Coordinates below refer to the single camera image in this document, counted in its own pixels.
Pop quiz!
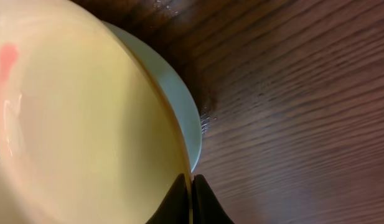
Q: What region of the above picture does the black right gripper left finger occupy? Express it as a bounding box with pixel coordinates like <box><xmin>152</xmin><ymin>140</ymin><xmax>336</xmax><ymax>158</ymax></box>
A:
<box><xmin>146</xmin><ymin>174</ymin><xmax>189</xmax><ymax>224</ymax></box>

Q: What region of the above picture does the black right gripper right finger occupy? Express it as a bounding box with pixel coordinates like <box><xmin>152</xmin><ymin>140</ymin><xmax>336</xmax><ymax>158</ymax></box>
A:
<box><xmin>192</xmin><ymin>174</ymin><xmax>234</xmax><ymax>224</ymax></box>

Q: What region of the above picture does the light blue plate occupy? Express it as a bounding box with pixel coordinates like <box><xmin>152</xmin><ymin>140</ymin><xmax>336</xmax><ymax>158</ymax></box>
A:
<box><xmin>105</xmin><ymin>22</ymin><xmax>202</xmax><ymax>170</ymax></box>

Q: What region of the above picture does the yellow plate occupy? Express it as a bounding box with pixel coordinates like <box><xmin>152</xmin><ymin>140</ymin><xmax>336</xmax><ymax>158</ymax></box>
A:
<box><xmin>0</xmin><ymin>0</ymin><xmax>190</xmax><ymax>223</ymax></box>

